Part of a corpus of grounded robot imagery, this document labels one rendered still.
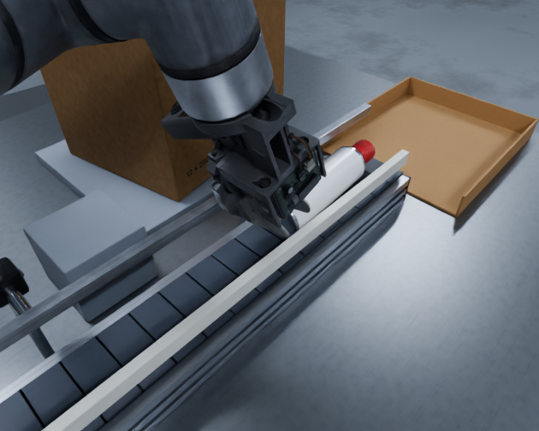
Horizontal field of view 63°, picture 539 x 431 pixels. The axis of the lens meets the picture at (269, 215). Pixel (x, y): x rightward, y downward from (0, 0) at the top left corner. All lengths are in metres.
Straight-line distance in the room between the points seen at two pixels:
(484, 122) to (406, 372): 0.58
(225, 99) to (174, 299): 0.26
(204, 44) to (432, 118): 0.70
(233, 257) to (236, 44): 0.29
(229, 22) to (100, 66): 0.36
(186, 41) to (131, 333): 0.30
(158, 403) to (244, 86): 0.29
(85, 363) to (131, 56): 0.34
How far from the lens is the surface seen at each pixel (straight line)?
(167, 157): 0.61
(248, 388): 0.49
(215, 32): 0.28
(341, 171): 0.58
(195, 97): 0.31
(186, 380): 0.46
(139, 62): 0.56
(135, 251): 0.43
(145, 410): 0.44
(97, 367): 0.47
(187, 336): 0.43
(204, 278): 0.51
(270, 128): 0.32
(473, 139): 0.89
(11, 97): 1.11
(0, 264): 0.45
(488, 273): 0.64
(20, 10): 0.28
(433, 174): 0.77
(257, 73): 0.31
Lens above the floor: 1.27
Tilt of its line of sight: 42 degrees down
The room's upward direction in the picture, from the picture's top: straight up
